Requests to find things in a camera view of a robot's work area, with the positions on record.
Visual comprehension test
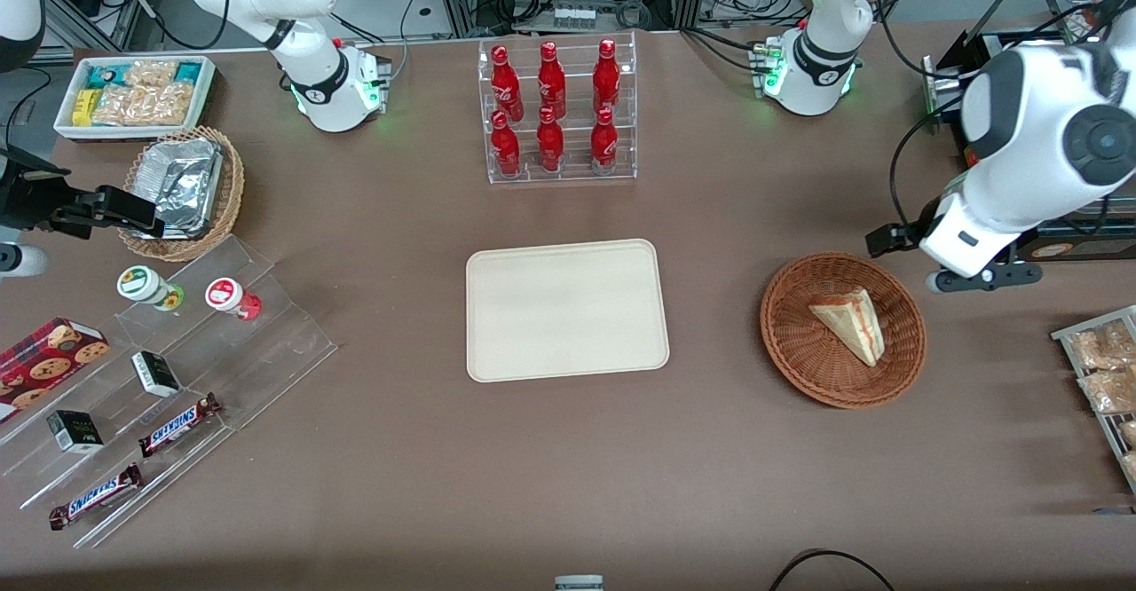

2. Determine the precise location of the clear acrylic stepped display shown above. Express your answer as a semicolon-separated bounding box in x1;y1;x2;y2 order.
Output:
0;234;339;550

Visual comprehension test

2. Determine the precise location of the red cola bottle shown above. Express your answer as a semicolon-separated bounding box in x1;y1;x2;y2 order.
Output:
590;107;619;176
491;45;525;122
593;38;622;115
537;107;566;174
538;41;568;121
491;110;523;178

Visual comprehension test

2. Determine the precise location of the light wicker basket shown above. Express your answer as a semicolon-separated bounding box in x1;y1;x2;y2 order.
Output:
118;126;247;264

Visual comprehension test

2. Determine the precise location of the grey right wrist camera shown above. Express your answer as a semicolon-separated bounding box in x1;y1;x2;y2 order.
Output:
0;245;51;279

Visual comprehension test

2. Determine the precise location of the large clear snack bag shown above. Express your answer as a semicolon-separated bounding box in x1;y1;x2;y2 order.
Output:
92;83;195;127

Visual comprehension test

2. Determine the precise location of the red lid white cup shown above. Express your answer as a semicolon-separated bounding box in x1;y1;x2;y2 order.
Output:
205;277;264;322

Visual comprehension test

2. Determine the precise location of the grey-ended black left wrist camera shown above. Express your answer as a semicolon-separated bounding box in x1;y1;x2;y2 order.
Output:
927;258;1045;296

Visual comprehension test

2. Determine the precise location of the small clear snack bag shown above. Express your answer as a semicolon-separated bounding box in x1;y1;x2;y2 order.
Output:
124;59;179;89

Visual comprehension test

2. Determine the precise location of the red cookie box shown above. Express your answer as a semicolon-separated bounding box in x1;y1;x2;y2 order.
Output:
0;317;112;424

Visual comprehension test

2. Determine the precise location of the tray of packaged snacks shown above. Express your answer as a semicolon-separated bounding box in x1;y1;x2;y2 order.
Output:
1051;304;1136;495

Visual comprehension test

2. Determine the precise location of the small black carton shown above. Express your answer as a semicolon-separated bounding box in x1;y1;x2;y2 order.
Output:
46;409;106;455
130;351;183;398

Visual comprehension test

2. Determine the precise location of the triangular sandwich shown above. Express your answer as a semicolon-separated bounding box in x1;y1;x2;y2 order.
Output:
808;287;887;368

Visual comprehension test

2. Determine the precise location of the white rectangular snack bin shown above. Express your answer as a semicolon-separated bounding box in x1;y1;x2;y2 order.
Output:
53;55;217;143

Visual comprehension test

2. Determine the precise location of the beige plastic tray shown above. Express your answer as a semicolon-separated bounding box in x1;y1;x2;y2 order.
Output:
466;238;671;384

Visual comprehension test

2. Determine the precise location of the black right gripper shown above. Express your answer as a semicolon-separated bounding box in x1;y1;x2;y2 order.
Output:
0;146;168;240

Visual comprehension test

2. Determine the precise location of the brown wicker basket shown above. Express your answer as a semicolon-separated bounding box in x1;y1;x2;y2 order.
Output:
760;252;927;410

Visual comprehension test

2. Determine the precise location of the brown snickers bar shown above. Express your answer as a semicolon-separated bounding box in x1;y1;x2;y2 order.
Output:
48;462;145;532
138;392;223;459

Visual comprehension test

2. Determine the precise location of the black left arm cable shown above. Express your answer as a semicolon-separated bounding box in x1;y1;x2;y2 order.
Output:
874;0;1110;239

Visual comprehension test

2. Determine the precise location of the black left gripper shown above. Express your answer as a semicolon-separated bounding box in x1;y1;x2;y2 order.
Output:
866;221;926;260

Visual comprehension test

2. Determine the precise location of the clear acrylic bottle rack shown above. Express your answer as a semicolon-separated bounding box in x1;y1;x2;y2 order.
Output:
477;32;639;186

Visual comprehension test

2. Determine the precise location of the black food warmer machine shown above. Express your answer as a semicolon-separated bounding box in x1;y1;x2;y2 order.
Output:
921;0;1136;264

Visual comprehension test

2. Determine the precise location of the black table cable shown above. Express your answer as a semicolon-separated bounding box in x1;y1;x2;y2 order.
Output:
768;548;898;591

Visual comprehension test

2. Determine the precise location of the silver foil packet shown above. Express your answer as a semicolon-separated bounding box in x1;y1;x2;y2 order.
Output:
132;138;224;240

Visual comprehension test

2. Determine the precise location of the green lid white cup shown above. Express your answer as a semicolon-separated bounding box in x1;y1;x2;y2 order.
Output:
117;265;186;312

